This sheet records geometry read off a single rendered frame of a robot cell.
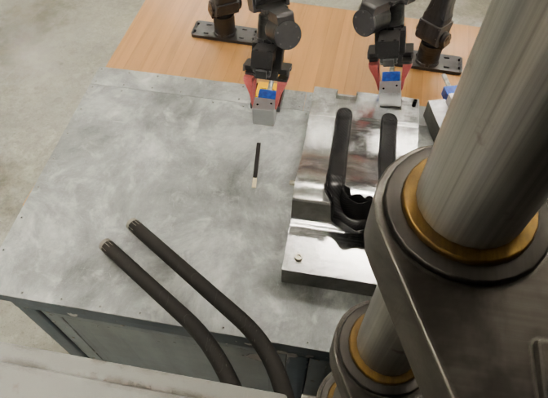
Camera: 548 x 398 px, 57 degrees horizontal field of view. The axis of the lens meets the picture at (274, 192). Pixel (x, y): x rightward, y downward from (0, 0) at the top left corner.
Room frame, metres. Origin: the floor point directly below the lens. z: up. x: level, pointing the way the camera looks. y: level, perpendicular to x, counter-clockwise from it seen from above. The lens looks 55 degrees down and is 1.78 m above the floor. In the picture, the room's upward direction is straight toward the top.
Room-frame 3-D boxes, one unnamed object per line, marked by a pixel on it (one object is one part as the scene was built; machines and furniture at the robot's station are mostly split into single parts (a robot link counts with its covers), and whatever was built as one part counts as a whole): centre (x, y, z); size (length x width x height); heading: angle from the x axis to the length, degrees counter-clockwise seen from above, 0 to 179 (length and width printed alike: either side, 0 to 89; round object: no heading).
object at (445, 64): (1.13, -0.44, 0.84); 0.20 x 0.07 x 0.08; 77
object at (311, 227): (0.67, -0.19, 0.87); 0.50 x 0.26 x 0.14; 170
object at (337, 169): (0.68, -0.20, 0.92); 0.35 x 0.16 x 0.09; 170
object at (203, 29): (1.26, 0.15, 0.84); 0.20 x 0.07 x 0.08; 77
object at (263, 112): (0.86, 0.01, 0.93); 0.13 x 0.05 x 0.05; 170
